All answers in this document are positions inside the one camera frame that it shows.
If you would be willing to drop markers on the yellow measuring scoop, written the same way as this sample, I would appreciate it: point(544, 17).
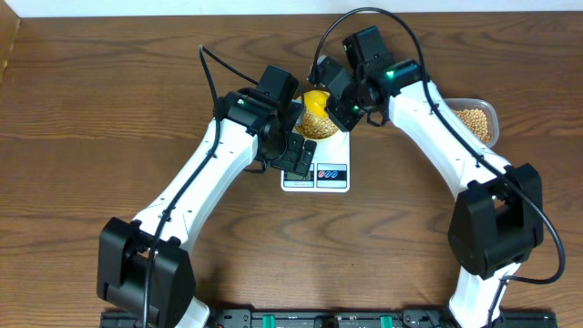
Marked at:
point(316, 102)

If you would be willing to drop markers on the clear plastic container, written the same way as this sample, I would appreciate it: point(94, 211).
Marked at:
point(465, 103)

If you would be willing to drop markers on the white digital kitchen scale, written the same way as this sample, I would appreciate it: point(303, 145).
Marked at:
point(330, 168)

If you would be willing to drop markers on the soybeans in bowl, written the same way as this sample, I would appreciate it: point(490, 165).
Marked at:
point(316, 128)

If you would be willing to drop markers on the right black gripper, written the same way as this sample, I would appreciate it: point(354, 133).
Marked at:
point(343, 121)

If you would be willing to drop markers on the yellow bowl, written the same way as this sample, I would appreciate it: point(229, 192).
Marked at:
point(315, 122)

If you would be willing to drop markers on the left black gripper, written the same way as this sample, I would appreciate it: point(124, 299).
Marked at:
point(290, 161)

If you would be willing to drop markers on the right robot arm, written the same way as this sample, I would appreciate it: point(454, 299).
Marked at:
point(496, 221)

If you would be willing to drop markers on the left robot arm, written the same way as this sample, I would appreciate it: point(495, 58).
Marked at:
point(143, 265)

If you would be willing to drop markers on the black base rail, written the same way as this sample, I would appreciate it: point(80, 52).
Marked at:
point(410, 317)

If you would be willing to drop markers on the soybeans pile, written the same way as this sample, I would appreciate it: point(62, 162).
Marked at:
point(476, 121)

